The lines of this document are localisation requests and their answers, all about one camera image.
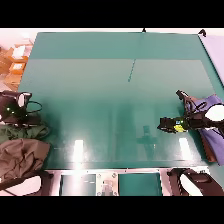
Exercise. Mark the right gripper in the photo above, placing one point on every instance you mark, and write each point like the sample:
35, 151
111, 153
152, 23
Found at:
171, 125

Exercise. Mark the dark green shirt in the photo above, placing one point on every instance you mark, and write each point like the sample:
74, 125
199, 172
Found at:
20, 132

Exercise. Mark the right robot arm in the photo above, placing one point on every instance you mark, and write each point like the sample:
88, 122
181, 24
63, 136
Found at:
214, 113

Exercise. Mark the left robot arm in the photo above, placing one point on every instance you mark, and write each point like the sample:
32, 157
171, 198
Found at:
12, 110

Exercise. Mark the purple garment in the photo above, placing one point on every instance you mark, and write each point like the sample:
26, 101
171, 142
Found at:
216, 143

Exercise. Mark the brown garment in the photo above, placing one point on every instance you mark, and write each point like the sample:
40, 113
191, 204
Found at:
20, 156

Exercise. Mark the silver frame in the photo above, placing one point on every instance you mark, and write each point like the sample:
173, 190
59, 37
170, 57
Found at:
106, 184

